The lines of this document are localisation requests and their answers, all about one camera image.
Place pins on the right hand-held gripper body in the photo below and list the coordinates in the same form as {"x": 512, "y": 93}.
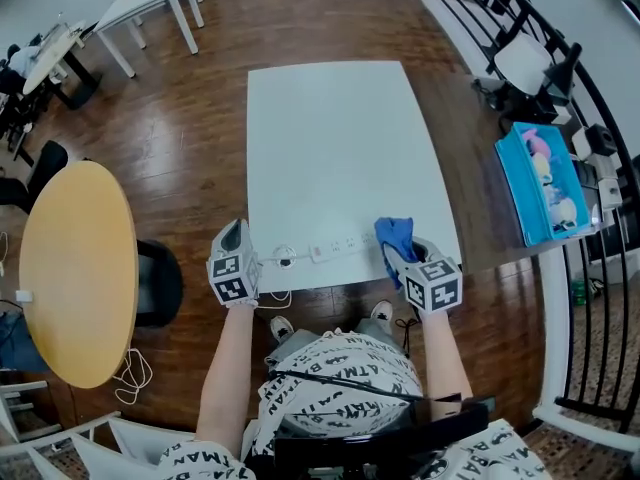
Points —
{"x": 434, "y": 283}

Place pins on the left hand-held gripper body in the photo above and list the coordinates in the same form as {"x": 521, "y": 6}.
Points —
{"x": 234, "y": 260}

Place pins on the blue cloth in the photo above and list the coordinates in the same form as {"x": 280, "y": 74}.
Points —
{"x": 395, "y": 235}

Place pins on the white power strip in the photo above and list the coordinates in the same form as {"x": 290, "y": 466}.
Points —
{"x": 340, "y": 248}

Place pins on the person's left forearm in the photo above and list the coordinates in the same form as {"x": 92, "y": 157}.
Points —
{"x": 227, "y": 378}

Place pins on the person's right forearm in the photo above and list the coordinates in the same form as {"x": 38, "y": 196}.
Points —
{"x": 445, "y": 358}

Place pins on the round white desk grommet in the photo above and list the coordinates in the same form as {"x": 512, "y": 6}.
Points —
{"x": 285, "y": 256}

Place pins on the person's right shoe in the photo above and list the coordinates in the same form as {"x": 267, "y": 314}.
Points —
{"x": 382, "y": 311}

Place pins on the person's shoe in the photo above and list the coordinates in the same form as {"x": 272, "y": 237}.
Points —
{"x": 382, "y": 311}
{"x": 281, "y": 329}

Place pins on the grey shorts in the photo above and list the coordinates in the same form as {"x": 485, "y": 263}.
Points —
{"x": 370, "y": 329}

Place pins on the person's left shoe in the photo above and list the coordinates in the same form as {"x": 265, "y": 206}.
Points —
{"x": 281, "y": 329}

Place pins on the blue plastic bin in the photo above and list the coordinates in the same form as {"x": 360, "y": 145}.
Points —
{"x": 520, "y": 188}

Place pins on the white printed shirt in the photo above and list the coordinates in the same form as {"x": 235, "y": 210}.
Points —
{"x": 345, "y": 398}

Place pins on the black chest-mounted device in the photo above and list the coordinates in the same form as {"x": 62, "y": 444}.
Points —
{"x": 380, "y": 425}

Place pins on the yellow plush toy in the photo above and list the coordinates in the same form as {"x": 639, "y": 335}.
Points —
{"x": 541, "y": 165}

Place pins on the round yellow wooden table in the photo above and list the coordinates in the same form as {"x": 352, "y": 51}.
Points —
{"x": 75, "y": 273}

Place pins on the dark side table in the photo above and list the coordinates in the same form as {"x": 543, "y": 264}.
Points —
{"x": 487, "y": 118}

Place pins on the pink plush toy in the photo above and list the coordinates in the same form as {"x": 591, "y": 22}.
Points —
{"x": 534, "y": 140}

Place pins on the white metal rack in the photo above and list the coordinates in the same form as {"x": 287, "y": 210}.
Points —
{"x": 130, "y": 438}

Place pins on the white charger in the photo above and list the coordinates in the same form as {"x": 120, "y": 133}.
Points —
{"x": 23, "y": 296}

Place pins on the black office chair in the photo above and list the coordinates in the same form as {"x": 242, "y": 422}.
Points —
{"x": 42, "y": 165}

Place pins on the black cube speaker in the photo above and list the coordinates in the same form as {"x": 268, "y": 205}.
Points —
{"x": 601, "y": 139}

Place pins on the white chair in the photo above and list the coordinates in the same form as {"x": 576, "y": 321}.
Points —
{"x": 522, "y": 63}

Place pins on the black metal railing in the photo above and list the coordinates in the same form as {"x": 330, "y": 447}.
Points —
{"x": 607, "y": 118}

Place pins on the white rectangular table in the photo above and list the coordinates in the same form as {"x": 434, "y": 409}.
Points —
{"x": 145, "y": 3}

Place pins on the round white table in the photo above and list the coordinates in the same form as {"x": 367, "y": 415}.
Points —
{"x": 50, "y": 58}

